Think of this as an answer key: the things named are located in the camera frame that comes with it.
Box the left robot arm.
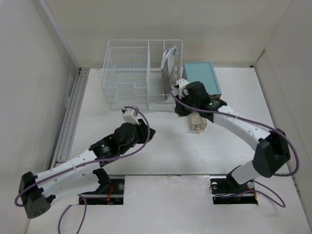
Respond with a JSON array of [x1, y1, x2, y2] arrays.
[[14, 119, 156, 219]]

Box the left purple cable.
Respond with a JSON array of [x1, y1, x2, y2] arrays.
[[14, 106, 150, 234]]

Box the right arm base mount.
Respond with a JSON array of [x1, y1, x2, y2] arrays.
[[209, 176, 258, 205]]

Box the teal drawer box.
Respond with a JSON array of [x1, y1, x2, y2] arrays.
[[182, 62, 222, 98]]

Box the aluminium rail frame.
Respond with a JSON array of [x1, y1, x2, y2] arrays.
[[48, 68, 90, 169]]

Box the clear drawer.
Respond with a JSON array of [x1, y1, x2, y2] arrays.
[[188, 112, 207, 131]]

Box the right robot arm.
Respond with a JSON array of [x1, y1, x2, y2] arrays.
[[170, 79, 291, 194]]

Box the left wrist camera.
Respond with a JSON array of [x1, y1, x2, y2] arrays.
[[121, 106, 139, 125]]

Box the white wire mesh organizer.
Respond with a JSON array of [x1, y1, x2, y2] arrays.
[[101, 39, 183, 112]]

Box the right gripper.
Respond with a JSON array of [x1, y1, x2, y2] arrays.
[[175, 90, 199, 117]]

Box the grey setup guide booklet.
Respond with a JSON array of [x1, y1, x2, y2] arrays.
[[161, 51, 176, 101]]

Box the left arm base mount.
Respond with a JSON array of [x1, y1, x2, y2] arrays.
[[82, 175, 125, 205]]

